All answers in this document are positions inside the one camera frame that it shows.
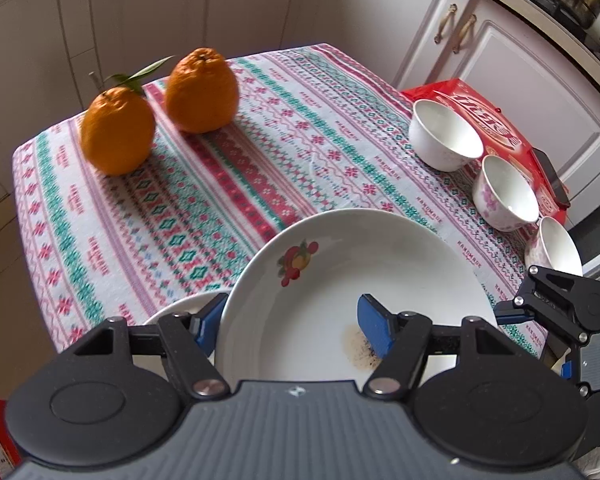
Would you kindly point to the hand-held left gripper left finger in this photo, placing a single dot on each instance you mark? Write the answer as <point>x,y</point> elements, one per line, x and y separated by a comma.
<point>207,325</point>

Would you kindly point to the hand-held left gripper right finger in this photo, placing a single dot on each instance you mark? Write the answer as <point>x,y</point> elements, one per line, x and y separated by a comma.
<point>375,325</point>

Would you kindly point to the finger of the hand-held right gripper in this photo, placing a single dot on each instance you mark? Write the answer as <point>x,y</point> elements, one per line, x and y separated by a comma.
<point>545,295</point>
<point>569,370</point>

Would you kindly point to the deep white plate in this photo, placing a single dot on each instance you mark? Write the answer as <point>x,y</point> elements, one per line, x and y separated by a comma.
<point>330,285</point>

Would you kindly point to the white bowl with pink flowers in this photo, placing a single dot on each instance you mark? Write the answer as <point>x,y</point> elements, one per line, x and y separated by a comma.
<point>507,195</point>

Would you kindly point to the white bowl with grey pattern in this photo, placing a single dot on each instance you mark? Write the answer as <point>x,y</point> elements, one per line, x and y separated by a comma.
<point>447,135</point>

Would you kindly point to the black phone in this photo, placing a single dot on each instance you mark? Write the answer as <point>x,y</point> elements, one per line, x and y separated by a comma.
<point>550,175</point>

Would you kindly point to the patterned red green tablecloth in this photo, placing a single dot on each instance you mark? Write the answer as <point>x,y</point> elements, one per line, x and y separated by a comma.
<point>230,185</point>

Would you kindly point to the red gift box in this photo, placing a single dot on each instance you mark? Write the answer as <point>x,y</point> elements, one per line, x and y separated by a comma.
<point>480,105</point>

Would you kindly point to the orange with leaf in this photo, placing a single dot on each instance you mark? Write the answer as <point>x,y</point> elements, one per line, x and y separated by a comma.
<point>117,130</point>

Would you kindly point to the orange without leaf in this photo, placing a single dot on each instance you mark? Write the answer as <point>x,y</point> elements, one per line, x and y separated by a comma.
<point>202,90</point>

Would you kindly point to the white kitchen cabinets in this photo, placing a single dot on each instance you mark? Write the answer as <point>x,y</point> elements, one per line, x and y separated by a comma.
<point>380,10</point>

